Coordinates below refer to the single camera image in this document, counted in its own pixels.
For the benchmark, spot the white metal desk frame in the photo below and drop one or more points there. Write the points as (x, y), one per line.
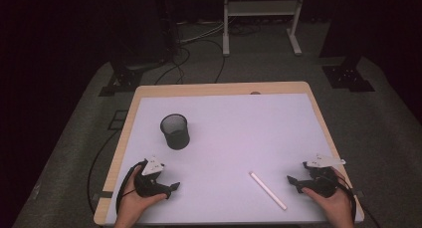
(262, 8)

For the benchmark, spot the black mesh pen holder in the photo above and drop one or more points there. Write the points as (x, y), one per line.
(175, 132)

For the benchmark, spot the black stand base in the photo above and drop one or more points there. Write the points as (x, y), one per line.
(348, 77)
(124, 80)

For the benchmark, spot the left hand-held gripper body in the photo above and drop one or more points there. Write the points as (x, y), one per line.
(147, 184)

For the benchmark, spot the white pen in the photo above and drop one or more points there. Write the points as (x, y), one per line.
(267, 190)

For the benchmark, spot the black tape strip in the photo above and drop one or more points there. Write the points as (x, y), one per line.
(106, 194)

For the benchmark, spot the person's left hand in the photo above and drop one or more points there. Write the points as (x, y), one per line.
(136, 206)

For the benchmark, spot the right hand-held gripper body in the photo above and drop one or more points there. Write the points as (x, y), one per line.
(320, 183)

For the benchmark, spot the wooden table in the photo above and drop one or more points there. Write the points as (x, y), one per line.
(212, 88)

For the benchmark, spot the floor socket hatch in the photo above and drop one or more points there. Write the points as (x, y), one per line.
(117, 120)

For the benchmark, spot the white table mat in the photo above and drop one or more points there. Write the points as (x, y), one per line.
(232, 138)

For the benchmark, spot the person's right hand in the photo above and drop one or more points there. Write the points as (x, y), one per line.
(333, 208)

